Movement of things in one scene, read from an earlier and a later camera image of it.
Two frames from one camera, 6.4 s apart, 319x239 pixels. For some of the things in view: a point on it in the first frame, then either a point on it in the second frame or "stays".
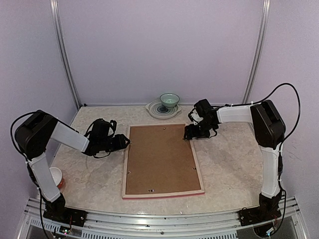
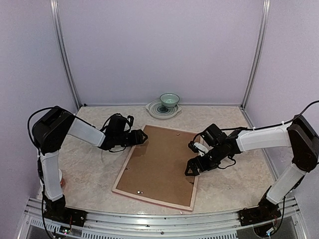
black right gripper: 189,130 -> 191,162
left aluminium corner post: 55,8 stays
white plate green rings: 156,110 stays
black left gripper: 120,144 -> 140,140
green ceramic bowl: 169,100 stays
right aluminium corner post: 258,52 stays
